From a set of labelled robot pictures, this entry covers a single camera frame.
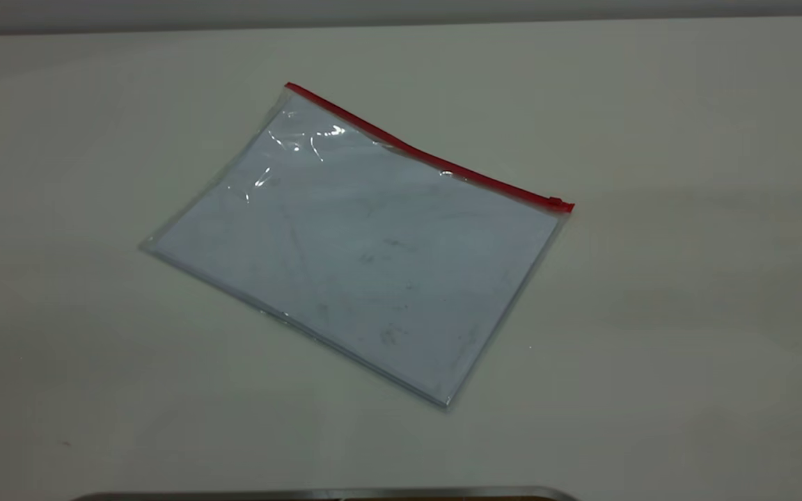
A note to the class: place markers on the clear zip bag red zipper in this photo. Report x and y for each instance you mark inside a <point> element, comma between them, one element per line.
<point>373,257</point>

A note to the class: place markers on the red zipper slider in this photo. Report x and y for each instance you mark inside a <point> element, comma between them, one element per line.
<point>555,203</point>

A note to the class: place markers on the silver metal bar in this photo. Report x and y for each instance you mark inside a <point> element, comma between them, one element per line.
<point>317,495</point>

